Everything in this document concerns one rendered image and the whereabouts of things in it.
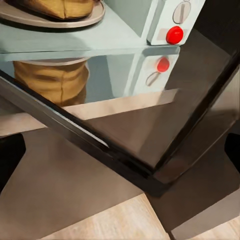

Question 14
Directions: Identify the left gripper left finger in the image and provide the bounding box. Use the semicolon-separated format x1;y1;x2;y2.
0;133;26;193

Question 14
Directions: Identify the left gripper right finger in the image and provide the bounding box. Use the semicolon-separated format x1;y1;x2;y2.
224;133;240;173

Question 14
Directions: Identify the microwave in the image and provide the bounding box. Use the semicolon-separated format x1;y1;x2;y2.
0;0;240;199

